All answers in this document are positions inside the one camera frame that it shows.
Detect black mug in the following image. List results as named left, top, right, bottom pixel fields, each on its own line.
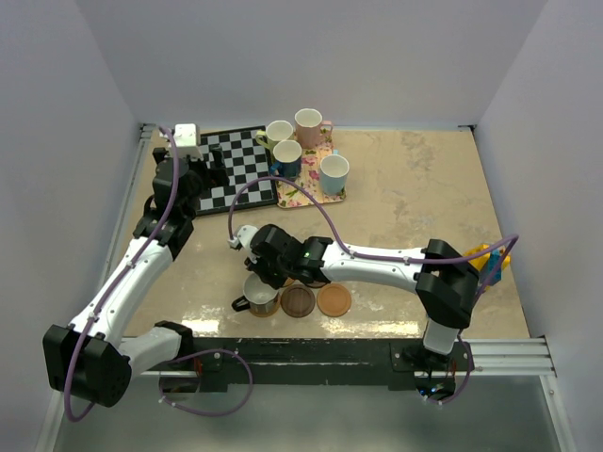
left=231, top=274, right=279, bottom=312

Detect light wooden coaster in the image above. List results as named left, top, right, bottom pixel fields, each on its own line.
left=250, top=303, right=280, bottom=318

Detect dark walnut coaster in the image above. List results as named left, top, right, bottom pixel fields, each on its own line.
left=281, top=284, right=316, bottom=318

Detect light green mug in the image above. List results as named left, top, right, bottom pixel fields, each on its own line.
left=254, top=121, right=294, bottom=152

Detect dark blue mug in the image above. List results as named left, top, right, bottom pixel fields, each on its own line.
left=269, top=140, right=302, bottom=181

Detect orange wooden coaster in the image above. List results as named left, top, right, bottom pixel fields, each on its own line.
left=317, top=283, right=351, bottom=317

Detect pink mug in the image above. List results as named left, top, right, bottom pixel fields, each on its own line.
left=294, top=108, right=334, bottom=149

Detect light blue mug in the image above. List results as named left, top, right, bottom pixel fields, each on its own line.
left=319, top=153, right=350, bottom=196

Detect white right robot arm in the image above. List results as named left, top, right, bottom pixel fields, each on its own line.
left=231, top=224, right=480, bottom=370

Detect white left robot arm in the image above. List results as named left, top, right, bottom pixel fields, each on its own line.
left=42, top=144, right=228, bottom=407

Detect floral serving tray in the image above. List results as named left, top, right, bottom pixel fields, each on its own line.
left=276, top=126, right=346, bottom=209

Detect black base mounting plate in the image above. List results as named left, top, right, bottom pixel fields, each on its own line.
left=152, top=337, right=474, bottom=395

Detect yellow blue toy blocks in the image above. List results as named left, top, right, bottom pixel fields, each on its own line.
left=470, top=247, right=511, bottom=290

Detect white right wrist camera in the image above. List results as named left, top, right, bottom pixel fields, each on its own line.
left=228, top=225, right=258, bottom=250

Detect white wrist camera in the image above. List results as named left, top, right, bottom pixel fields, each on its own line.
left=172, top=123, right=204, bottom=161
left=228, top=225, right=258, bottom=250

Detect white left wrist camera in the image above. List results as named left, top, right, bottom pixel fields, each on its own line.
left=172, top=123, right=204, bottom=161

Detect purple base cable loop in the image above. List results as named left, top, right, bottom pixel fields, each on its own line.
left=158, top=348, right=255, bottom=417

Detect aluminium frame rail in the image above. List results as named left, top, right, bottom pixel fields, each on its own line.
left=443, top=339, right=576, bottom=451

